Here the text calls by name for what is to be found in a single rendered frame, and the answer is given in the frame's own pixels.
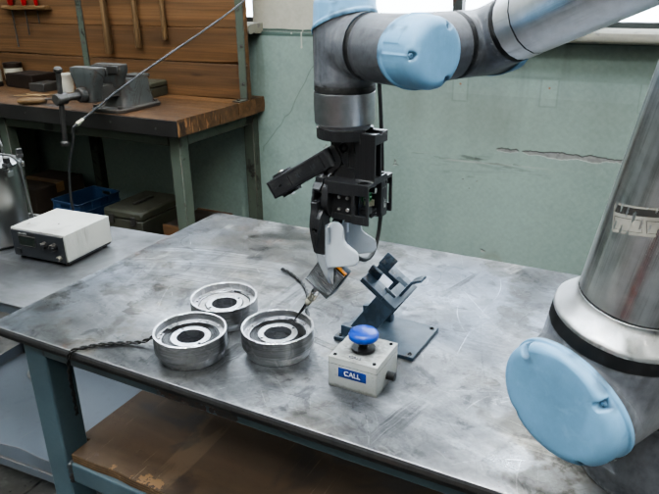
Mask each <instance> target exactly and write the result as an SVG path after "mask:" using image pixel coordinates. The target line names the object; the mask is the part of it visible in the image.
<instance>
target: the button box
mask: <svg viewBox="0 0 659 494"><path fill-rule="evenodd" d="M397 347H398V343H395V342H391V341H387V340H383V339H378V341H376V342H375V343H373V344H369V345H368V348H367V349H361V348H359V344H356V343H353V342H352V341H350V340H349V338H348V335H347V336H346V337H345V339H344V340H343V341H342V342H341V343H340V344H339V345H338V346H337V347H336V348H335V349H334V350H333V351H332V352H331V353H330V354H329V385H333V386H336V387H340V388H343V389H347V390H350V391H353V392H357V393H360V394H364V395H367V396H371V397H374V398H378V396H379V395H380V393H381V392H382V391H383V389H384V388H385V387H386V385H387V384H388V383H389V381H390V380H391V381H394V380H395V379H396V372H397Z"/></svg>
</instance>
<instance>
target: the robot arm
mask: <svg viewBox="0 0 659 494"><path fill-rule="evenodd" d="M656 6H659V0H492V1H490V2H488V3H486V4H484V5H482V6H481V7H478V8H476V9H473V10H460V11H442V12H414V13H379V11H378V9H377V0H314V4H313V25H312V28H311V32H312V34H313V58H314V113H315V123H316V124H317V138H319V139H321V140H324V141H329V142H330V146H329V147H327V148H325V149H324V150H322V151H320V152H319V153H317V154H315V155H314V156H312V157H310V158H309V159H307V160H305V161H303V162H302V163H300V164H298V165H297V166H295V167H293V168H291V167H288V168H286V169H285V170H280V171H278V173H277V174H275V175H273V176H272V178H273V179H272V180H270V181H269V182H267V183H266V184H267V185H268V187H269V189H270V191H271V192H272V194H273V196H274V198H275V199H277V198H279V197H280V196H283V198H284V197H285V196H287V195H292V194H294V193H295V192H296V190H298V189H300V188H301V184H303V183H305V182H306V181H308V180H310V179H311V178H313V177H316V180H315V182H314V184H313V188H312V197H311V203H310V204H311V213H310V222H309V227H310V235H311V240H312V245H313V249H314V252H315V253H316V257H317V260H318V262H319V265H320V267H321V269H322V271H323V273H324V275H325V277H326V279H327V281H328V283H329V284H334V268H341V267H354V266H356V265H357V264H358V262H359V255H358V254H365V253H373V252H374V251H375V250H376V248H377V242H376V240H375V239H374V238H373V237H372V236H370V235H369V234H367V233H366V232H364V231H363V229H362V226H369V218H373V217H380V218H381V217H383V216H384V215H386V211H392V173H389V172H382V171H381V144H382V143H383V142H385V141H387V133H388V129H381V128H374V126H373V123H374V122H375V109H376V83H381V84H387V85H393V86H397V87H399V88H402V89H406V90H433V89H436V88H439V87H440V86H441V85H442V84H443V83H444V82H445V81H447V80H452V79H458V78H466V77H474V76H482V75H490V76H492V75H501V74H506V73H509V72H511V71H514V70H517V69H518V68H520V67H521V66H523V65H524V64H525V62H526V61H527V60H528V59H529V58H531V57H534V56H536V55H539V54H541V53H543V52H546V51H548V50H551V49H553V48H556V47H558V46H561V45H563V44H565V43H568V42H570V41H573V40H575V39H578V38H580V37H583V36H585V35H587V34H590V33H592V32H595V31H597V30H600V29H602V28H604V27H606V26H608V25H612V24H615V23H617V22H620V21H622V20H625V19H627V18H629V17H632V16H634V15H637V14H639V13H642V12H644V11H647V10H649V9H652V8H654V7H656ZM388 183H389V191H388V202H387V184H388ZM330 218H332V222H330ZM349 245H350V246H351V247H350V246H349ZM505 380H506V387H507V392H508V395H509V398H510V401H511V403H512V405H513V407H514V408H515V410H516V411H517V415H518V417H519V419H520V421H521V422H522V424H523V425H524V427H525V428H526V429H527V430H528V432H529V433H530V434H531V435H532V437H533V438H534V439H535V440H536V441H537V442H538V443H540V444H541V445H542V446H543V447H544V448H545V449H547V450H548V451H549V452H551V453H552V454H554V455H555V456H557V457H559V458H560V459H562V460H564V461H567V462H569V463H572V464H575V465H578V466H582V467H583V469H584V471H585V472H586V473H587V474H588V476H589V477H590V478H591V479H592V480H593V481H594V482H595V483H596V484H597V485H599V486H600V487H601V488H602V489H604V490H605V491H606V492H608V493H609V494H659V60H658V63H657V66H656V69H655V71H654V74H653V77H652V79H651V81H650V84H649V87H648V90H647V93H646V95H645V98H644V101H643V104H642V106H641V109H640V112H639V115H638V118H637V120H636V123H635V126H634V131H633V133H632V136H631V139H630V142H629V144H628V147H627V150H626V153H625V156H624V158H623V161H622V164H621V166H620V168H619V171H618V174H617V177H616V180H615V182H614V185H613V188H612V191H611V194H610V196H609V199H608V202H607V205H606V207H605V210H604V213H603V216H602V219H601V221H600V224H599V227H598V229H597V231H596V234H595V237H594V240H593V243H592V245H591V248H590V251H589V254H588V257H587V259H586V262H585V265H584V268H583V272H582V275H581V276H578V277H575V278H572V279H569V280H567V281H565V282H563V283H562V284H561V285H560V286H559V287H558V289H557V291H556V292H555V294H554V297H553V300H552V303H551V306H550V309H549V312H548V315H547V318H546V321H545V323H544V326H543V329H542V331H541V333H540V334H539V335H538V337H534V338H529V339H527V340H525V341H523V342H522V343H521V344H520V346H519V347H518V348H516V349H515V350H514V351H513V353H512V354H511V355H510V357H509V359H508V362H507V365H506V371H505Z"/></svg>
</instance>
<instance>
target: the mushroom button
mask: <svg viewBox="0 0 659 494"><path fill-rule="evenodd" d="M348 338H349V340H350V341H352V342H353V343H356V344H359V348H361V349H367V348H368V345H369V344H373V343H375V342H376V341H378V339H379V332H378V331H377V329H376V328H374V327H373V326H370V325H365V324H361V325H356V326H353V327H352V328H351V329H350V330H349V332H348Z"/></svg>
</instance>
